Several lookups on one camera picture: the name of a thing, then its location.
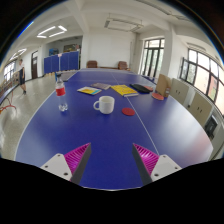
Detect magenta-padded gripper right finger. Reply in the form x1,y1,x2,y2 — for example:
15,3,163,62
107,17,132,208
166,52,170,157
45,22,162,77
131,142,183,186

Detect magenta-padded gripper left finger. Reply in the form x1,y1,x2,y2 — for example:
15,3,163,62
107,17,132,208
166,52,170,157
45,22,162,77
40,142,92,185

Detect clear red-labelled water bottle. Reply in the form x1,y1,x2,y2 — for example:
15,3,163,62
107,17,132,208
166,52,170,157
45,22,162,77
54,73,69,112

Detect flat round red coaster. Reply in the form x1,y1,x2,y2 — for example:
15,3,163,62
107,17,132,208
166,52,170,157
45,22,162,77
121,107,136,117

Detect white mug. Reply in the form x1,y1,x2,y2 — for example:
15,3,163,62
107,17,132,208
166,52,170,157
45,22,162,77
92,95,116,115

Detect yellow and blue book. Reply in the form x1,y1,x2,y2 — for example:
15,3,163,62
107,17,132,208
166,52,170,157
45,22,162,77
76,86,103,96

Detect black paddle case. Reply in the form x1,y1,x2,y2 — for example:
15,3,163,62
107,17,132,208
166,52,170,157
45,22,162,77
129,82,152,94

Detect large yellow book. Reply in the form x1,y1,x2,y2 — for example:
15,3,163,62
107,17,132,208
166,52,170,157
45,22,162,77
110,84,140,98

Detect cream storage cabinet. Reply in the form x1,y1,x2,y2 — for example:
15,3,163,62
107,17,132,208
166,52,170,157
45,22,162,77
188,91,214,128
169,78,190,107

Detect brown cardboard box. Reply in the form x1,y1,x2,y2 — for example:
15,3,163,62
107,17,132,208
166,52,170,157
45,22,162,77
155,73,172,98

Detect grey thin booklet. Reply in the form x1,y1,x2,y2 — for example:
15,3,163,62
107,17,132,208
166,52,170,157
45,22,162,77
90,82,112,91

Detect glossy blue table tennis table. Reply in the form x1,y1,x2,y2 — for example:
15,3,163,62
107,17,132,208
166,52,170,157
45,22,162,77
54,69,79,83

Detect red-legged table tennis table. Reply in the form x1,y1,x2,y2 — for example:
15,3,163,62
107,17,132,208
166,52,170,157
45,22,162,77
0,78,19,116

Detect brown armchair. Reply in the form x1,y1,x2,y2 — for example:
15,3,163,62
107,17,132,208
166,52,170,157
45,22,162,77
117,60,129,71
86,60,99,69

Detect folded blue table tennis tables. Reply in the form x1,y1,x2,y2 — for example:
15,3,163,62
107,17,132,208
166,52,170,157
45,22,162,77
43,50,80,75

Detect person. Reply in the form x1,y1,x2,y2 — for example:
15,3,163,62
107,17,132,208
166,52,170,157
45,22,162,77
17,58,28,96

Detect black-framed glass doors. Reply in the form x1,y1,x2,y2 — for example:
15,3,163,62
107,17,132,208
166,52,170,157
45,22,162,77
141,38,165,79

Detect black-framed windows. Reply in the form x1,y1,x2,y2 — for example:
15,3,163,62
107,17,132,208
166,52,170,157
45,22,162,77
179,48,224,114

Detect dark brown door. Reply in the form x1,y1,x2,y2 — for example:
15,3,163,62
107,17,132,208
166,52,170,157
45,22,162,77
31,50,39,80

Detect ceiling light strips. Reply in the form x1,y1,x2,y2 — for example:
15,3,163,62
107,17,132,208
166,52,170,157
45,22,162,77
8,24,68,63

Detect ceiling air conditioner unit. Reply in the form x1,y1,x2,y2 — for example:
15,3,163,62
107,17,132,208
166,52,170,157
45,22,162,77
103,16,144,33

